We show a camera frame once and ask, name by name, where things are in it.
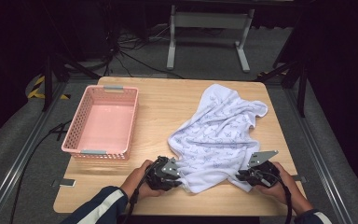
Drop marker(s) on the black tripod stand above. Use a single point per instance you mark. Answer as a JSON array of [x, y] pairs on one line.
[[301, 90], [48, 84]]

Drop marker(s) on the white metal stand frame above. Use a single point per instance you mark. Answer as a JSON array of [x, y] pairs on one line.
[[211, 20]]

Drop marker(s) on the aluminium floor rail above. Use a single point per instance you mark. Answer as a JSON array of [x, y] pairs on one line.
[[18, 161], [320, 155]]

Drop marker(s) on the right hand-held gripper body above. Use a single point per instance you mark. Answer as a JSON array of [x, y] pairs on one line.
[[262, 175]]

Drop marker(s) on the small metal table bracket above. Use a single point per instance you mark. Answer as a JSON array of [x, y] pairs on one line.
[[301, 179], [66, 182]]

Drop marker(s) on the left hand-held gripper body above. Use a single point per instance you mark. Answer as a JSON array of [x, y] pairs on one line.
[[160, 179]]

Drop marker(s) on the yellow black floor tape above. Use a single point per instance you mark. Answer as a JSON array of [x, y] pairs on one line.
[[37, 90]]

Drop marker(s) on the white towel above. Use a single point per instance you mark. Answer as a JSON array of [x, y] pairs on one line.
[[217, 130]]

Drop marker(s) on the person's right hand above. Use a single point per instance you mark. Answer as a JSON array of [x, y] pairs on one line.
[[287, 189]]

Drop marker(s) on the pink plastic basket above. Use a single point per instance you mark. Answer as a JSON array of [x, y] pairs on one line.
[[105, 124]]

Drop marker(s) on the person's left hand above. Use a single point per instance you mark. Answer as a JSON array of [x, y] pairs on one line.
[[136, 183]]

